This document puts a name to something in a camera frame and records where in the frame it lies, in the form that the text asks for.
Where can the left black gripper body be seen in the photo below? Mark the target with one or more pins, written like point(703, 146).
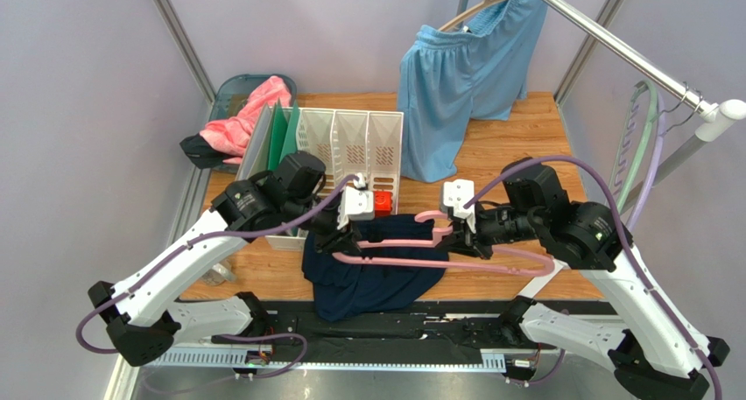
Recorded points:
point(327, 235)

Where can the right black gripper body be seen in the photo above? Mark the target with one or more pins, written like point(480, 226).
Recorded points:
point(463, 234)

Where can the navy blue shorts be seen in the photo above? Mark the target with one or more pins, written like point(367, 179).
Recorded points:
point(342, 291)

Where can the pink plastic hanger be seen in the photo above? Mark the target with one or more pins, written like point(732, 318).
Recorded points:
point(548, 264)

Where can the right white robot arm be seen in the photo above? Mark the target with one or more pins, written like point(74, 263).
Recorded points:
point(657, 354)

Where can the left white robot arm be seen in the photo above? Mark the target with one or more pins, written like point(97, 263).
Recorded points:
point(144, 314)

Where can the light blue shorts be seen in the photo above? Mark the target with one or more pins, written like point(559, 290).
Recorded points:
point(450, 78)

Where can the green plastic hanger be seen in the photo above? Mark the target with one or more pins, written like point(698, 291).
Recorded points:
point(640, 121)

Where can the wooden hanger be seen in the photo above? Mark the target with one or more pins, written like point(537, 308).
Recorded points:
point(463, 14)

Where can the red cube socket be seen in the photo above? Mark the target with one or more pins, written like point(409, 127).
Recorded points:
point(383, 203)

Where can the white file organizer rack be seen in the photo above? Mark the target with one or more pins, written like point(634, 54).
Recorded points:
point(351, 141)

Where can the grey folder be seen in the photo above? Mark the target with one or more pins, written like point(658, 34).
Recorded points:
point(256, 155)

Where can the green folder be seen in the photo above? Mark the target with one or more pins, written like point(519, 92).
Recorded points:
point(282, 133)

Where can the yellow cup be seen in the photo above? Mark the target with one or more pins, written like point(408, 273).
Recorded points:
point(219, 273)

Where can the pink garment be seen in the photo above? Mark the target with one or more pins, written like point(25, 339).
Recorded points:
point(232, 135)

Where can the black garment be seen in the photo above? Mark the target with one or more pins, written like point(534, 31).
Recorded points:
point(201, 154)

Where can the teal laundry basket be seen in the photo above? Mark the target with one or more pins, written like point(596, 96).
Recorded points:
point(232, 95)

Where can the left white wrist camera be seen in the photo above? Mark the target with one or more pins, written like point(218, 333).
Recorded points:
point(357, 202)

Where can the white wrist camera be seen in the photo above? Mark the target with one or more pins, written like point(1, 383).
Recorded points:
point(454, 195)
point(357, 202)

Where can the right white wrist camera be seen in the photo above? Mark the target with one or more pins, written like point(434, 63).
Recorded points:
point(454, 195)

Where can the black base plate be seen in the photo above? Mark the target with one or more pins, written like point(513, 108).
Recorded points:
point(424, 333)

